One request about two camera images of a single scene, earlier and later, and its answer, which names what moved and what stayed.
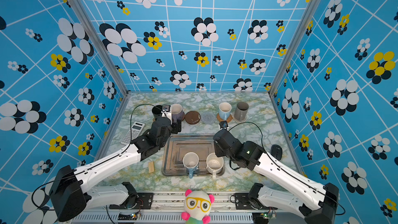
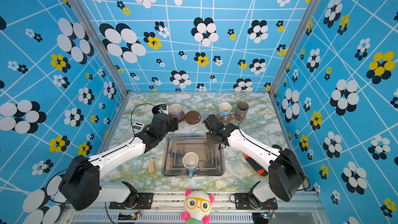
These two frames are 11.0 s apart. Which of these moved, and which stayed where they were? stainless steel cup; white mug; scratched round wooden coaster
Moved: white mug
Stayed: stainless steel cup; scratched round wooden coaster
